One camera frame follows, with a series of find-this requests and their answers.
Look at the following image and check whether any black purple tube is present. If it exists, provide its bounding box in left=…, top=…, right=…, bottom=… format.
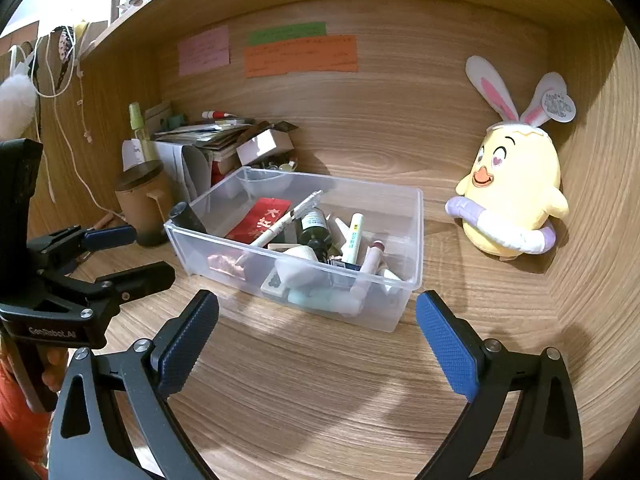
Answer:
left=168, top=200, right=207, bottom=234

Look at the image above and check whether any mahjong tile eraser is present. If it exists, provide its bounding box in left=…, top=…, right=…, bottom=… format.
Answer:
left=260, top=269, right=288, bottom=299

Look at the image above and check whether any red tea packet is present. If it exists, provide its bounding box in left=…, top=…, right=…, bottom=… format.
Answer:
left=226, top=197, right=291, bottom=244

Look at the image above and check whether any white pen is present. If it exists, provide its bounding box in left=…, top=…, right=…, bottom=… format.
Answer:
left=250, top=191, right=323, bottom=248

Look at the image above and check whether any white tape roll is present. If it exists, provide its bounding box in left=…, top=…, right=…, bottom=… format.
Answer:
left=274, top=245, right=323, bottom=288

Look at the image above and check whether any dark green glass bottle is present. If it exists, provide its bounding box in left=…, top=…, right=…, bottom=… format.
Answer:
left=298, top=207, right=333, bottom=262

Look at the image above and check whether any small blue barcode box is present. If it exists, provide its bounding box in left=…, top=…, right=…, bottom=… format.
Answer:
left=329, top=259, right=360, bottom=272

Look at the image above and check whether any mint green small tube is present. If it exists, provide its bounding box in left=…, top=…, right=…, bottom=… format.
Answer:
left=288, top=288, right=361, bottom=316

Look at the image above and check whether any white pink cream tube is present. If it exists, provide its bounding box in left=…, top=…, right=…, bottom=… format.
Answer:
left=349, top=240, right=385, bottom=309

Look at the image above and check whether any light green pen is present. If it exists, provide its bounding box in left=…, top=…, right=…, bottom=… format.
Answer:
left=342, top=212, right=363, bottom=264

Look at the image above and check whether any person left hand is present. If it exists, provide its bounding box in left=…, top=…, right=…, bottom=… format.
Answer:
left=0, top=336, right=68, bottom=396

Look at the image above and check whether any brown mug with lid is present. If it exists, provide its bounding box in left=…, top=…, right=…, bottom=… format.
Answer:
left=115, top=160, right=175, bottom=247

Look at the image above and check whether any green spray bottle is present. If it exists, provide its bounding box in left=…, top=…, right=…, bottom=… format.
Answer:
left=128, top=102, right=155, bottom=162

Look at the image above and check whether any red small box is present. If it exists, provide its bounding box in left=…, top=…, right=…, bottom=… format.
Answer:
left=210, top=162, right=224, bottom=185

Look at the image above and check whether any stack of books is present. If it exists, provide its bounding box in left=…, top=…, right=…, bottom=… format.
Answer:
left=152, top=118, right=298, bottom=151

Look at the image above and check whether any red white marker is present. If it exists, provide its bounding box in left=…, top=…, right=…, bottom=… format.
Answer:
left=201, top=110, right=235, bottom=120

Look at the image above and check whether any clear plastic storage bin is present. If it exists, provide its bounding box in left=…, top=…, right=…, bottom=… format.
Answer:
left=166, top=167, right=424, bottom=333

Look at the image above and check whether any small white cardboard box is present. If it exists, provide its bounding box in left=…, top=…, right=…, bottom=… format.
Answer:
left=236, top=129, right=294, bottom=166

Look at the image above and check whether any pink paper note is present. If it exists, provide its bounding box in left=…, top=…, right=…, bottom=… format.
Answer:
left=178, top=25, right=230, bottom=77

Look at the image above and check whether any yellow chick bunny plush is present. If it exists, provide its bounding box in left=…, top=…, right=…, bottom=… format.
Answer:
left=445, top=55, right=576, bottom=261

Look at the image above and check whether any green paper note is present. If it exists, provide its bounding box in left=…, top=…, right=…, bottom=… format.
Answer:
left=247, top=22, right=326, bottom=47

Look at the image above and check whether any orange paper note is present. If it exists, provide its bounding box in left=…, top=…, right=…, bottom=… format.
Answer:
left=244, top=35, right=358, bottom=78

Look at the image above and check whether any white cable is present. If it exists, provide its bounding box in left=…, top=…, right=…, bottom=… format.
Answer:
left=8, top=24, right=126, bottom=221

